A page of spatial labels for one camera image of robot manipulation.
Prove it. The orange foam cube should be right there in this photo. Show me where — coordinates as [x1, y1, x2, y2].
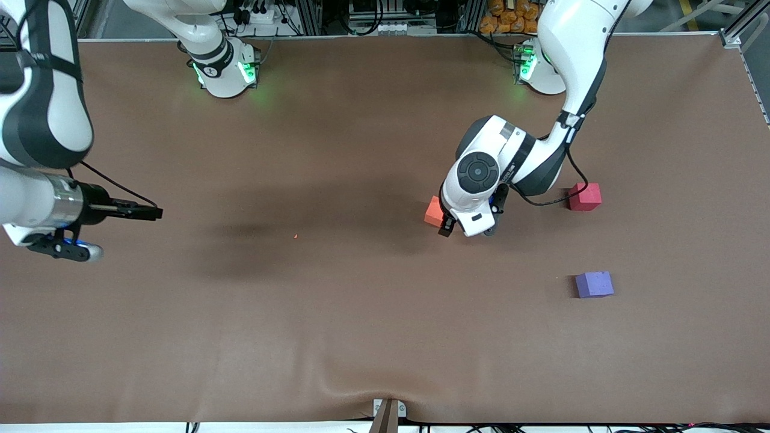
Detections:
[424, 195, 447, 228]

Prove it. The pink foam cube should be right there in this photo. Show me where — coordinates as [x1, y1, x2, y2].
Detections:
[568, 183, 602, 212]

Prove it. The purple foam cube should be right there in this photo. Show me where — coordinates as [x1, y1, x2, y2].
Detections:
[575, 271, 615, 299]

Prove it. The large table cover mat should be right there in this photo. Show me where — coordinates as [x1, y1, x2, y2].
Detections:
[0, 35, 770, 425]

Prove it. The bag of orange items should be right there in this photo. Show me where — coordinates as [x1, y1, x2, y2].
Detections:
[479, 0, 542, 34]

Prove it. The aluminium upright profile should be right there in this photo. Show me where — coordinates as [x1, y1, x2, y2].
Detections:
[460, 0, 485, 34]
[299, 0, 322, 35]

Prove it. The white terminal strip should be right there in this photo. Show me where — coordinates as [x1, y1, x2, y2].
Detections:
[349, 22, 438, 35]

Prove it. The brown mounting bar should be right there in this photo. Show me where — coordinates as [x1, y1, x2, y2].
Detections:
[368, 401, 400, 433]

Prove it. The white power strip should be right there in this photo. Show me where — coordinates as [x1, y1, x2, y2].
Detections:
[233, 5, 291, 26]

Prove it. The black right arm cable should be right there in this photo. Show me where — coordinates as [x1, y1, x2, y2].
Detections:
[17, 0, 159, 210]

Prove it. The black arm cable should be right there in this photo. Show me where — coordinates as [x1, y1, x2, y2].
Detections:
[17, 0, 159, 210]
[510, 111, 591, 207]

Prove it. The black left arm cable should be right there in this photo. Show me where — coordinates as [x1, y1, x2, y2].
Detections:
[510, 111, 591, 207]

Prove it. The aluminium frame profile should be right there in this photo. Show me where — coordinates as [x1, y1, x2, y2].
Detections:
[719, 0, 770, 125]

